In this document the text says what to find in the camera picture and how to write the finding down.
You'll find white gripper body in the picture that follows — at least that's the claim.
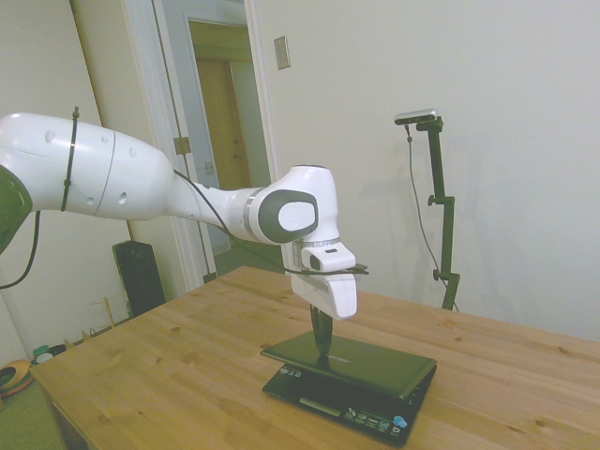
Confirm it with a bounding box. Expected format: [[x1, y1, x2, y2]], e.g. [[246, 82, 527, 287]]
[[290, 271, 359, 323]]

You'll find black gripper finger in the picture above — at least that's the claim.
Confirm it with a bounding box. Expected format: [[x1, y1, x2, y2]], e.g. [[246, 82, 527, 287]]
[[314, 307, 335, 357], [308, 303, 323, 351]]

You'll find small black laptop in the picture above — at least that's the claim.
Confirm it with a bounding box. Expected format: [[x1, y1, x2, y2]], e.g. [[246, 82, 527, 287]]
[[260, 330, 439, 447]]

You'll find black tower speaker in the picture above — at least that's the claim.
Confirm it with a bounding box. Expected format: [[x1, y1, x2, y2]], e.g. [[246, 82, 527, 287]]
[[111, 240, 167, 320]]

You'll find small wooden rack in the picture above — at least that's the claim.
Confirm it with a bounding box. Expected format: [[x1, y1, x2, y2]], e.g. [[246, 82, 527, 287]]
[[87, 294, 121, 337]]

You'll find wooden hallway door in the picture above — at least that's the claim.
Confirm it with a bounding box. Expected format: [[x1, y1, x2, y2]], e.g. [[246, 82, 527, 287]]
[[196, 58, 255, 191]]

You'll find white open door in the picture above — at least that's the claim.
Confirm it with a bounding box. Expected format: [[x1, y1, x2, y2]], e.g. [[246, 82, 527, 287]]
[[153, 0, 232, 278]]

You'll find orange green bowl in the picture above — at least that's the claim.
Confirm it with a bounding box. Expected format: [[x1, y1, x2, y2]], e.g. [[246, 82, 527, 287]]
[[0, 359, 35, 391]]

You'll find grey camera cable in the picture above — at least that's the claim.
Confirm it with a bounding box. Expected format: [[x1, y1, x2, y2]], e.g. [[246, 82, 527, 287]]
[[404, 124, 444, 278]]

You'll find black camera stand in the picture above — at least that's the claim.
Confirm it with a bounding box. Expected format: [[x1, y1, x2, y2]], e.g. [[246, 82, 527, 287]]
[[415, 116, 461, 311]]

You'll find silver camera on stand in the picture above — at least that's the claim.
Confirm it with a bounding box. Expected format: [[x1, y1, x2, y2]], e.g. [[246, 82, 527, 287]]
[[394, 108, 441, 127]]

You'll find beige wall switch plate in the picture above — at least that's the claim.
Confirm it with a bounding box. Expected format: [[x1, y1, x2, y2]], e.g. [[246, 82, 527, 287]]
[[273, 35, 291, 71]]

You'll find black cable tie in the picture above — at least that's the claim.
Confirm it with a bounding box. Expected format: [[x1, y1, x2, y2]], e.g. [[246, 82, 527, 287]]
[[60, 106, 81, 213]]

